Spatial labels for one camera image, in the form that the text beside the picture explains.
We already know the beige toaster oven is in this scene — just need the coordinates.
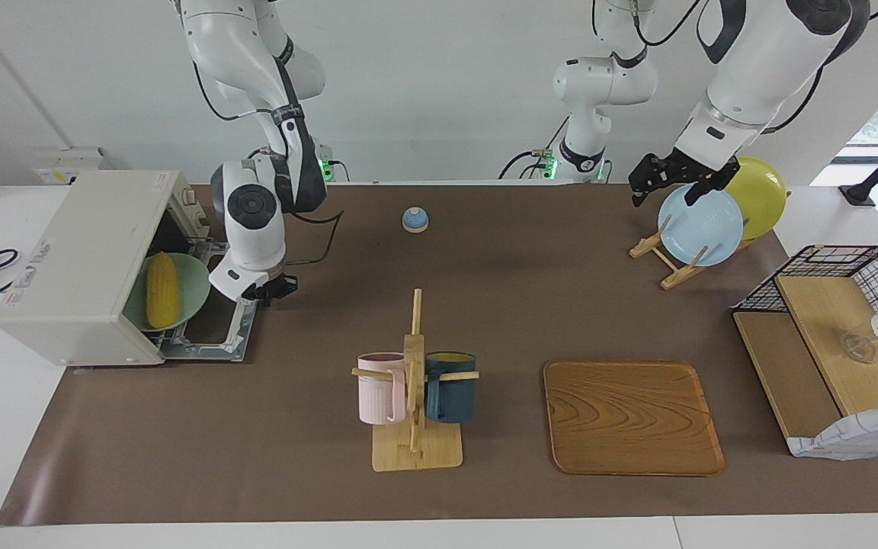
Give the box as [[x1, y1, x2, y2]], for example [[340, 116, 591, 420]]
[[0, 169, 258, 368]]

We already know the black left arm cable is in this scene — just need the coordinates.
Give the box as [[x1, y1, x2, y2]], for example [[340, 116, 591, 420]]
[[594, 0, 878, 134]]

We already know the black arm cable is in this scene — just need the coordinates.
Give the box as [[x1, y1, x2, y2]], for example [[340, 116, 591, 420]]
[[191, 57, 344, 268], [594, 0, 878, 134]]

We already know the wooden mug rack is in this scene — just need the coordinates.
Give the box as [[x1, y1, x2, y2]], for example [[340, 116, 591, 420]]
[[351, 288, 480, 472]]

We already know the mint green plate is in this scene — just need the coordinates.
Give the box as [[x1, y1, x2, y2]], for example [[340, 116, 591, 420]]
[[123, 252, 211, 332]]

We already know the dark blue mug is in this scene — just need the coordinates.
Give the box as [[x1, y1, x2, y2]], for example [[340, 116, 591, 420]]
[[424, 351, 477, 425]]

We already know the brown wooden tray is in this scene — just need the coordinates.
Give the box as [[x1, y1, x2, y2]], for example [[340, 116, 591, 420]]
[[543, 358, 725, 477]]

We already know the yellow plate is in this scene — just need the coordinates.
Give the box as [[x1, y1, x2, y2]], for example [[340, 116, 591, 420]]
[[725, 156, 788, 241]]

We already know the brown table mat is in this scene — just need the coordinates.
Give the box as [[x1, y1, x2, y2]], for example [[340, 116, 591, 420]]
[[0, 183, 878, 527]]

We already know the light wooden shelf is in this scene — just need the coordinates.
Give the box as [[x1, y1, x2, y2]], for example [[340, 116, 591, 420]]
[[734, 274, 878, 443]]

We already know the wooden plate rack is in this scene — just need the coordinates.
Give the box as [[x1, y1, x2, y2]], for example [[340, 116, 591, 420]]
[[630, 213, 756, 291]]

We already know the black left base cable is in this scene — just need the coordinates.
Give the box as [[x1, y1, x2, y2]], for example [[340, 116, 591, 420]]
[[498, 114, 571, 181]]

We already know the light blue plate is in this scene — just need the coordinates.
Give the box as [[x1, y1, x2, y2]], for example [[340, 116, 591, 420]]
[[657, 187, 745, 268]]

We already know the pink mug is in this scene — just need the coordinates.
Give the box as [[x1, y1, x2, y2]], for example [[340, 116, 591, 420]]
[[357, 352, 408, 425]]

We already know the small clear glass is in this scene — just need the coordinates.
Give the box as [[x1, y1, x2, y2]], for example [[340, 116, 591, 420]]
[[839, 329, 878, 364]]

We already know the white power strip box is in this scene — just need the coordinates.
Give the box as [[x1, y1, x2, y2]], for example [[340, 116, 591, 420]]
[[31, 147, 116, 186]]

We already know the white checked cloth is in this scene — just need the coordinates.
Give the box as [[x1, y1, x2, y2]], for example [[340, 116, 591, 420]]
[[786, 403, 878, 461]]

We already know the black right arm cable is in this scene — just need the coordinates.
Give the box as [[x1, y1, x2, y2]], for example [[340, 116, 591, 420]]
[[191, 57, 344, 268]]

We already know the yellow corn cob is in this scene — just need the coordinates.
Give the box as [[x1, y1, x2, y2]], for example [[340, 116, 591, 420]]
[[146, 253, 181, 330]]

